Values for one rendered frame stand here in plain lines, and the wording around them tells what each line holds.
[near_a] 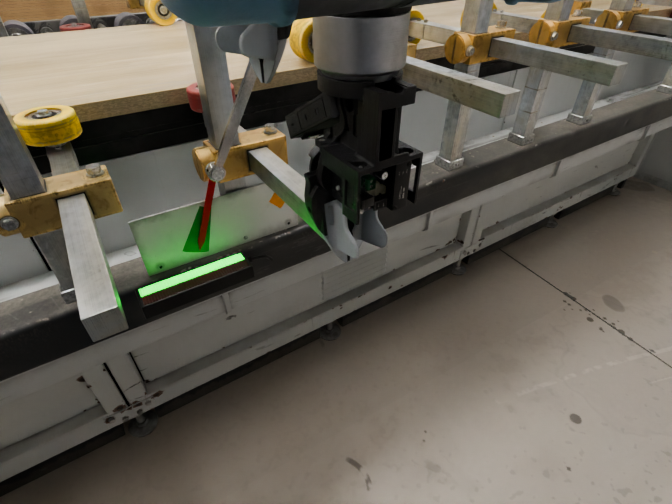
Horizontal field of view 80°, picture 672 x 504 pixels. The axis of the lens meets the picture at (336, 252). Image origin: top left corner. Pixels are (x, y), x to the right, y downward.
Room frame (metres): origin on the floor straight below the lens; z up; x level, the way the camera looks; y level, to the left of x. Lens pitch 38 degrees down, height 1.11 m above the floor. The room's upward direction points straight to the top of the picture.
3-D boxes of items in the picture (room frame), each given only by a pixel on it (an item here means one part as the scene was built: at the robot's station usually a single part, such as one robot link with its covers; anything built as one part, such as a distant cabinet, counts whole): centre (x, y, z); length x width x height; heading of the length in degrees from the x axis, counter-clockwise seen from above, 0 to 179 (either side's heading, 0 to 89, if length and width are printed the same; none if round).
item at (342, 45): (0.36, -0.02, 1.05); 0.08 x 0.08 x 0.05
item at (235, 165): (0.58, 0.15, 0.85); 0.14 x 0.06 x 0.05; 123
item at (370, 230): (0.36, -0.04, 0.86); 0.06 x 0.03 x 0.09; 33
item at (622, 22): (1.12, -0.69, 0.95); 0.14 x 0.06 x 0.05; 123
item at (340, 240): (0.34, -0.01, 0.86); 0.06 x 0.03 x 0.09; 33
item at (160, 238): (0.53, 0.18, 0.75); 0.26 x 0.01 x 0.10; 123
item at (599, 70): (0.85, -0.29, 0.95); 0.50 x 0.04 x 0.04; 33
